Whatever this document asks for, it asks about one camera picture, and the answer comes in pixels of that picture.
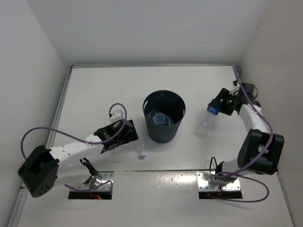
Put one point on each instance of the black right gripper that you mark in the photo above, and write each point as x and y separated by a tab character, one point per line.
223	95

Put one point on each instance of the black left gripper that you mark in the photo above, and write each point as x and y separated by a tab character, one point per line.
130	136

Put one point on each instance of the clear unlabelled plastic bottle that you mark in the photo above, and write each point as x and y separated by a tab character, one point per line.
142	151

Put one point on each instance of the blue capped plastic bottle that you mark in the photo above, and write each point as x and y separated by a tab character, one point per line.
158	117

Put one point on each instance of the clear bottle orange blue label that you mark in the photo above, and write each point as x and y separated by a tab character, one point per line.
169	120

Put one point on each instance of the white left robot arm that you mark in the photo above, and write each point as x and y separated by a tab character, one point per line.
40	169

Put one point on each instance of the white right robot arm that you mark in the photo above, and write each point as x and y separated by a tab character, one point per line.
261	150

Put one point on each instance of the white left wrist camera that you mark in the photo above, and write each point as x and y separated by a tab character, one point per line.
116	116

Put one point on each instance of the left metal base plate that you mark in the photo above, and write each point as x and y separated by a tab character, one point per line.
103	181

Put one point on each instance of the metal base plate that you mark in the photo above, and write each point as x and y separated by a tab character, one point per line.
103	181
206	182

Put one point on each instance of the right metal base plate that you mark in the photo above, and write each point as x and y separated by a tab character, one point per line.
206	182

